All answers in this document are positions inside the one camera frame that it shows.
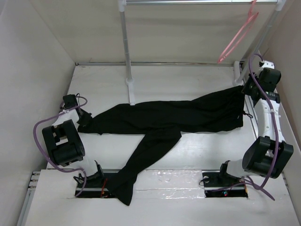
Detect black trousers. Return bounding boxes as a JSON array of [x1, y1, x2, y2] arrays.
[[78, 86, 245, 205]]

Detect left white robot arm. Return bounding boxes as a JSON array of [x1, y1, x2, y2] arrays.
[[42, 94, 105, 188]]

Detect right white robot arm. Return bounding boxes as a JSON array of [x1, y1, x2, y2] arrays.
[[217, 60, 293, 186]]

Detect pink clothes hanger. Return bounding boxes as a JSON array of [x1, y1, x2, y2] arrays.
[[217, 0, 259, 64]]

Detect metal clothes rack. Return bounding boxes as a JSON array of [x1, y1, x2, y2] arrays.
[[117, 0, 288, 106]]

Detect white foam block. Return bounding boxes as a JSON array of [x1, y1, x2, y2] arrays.
[[132, 169, 205, 200]]

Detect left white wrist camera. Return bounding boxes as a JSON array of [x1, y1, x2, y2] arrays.
[[62, 94, 78, 110]]

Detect aluminium frame rail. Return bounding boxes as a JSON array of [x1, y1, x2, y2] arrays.
[[75, 62, 234, 67]]

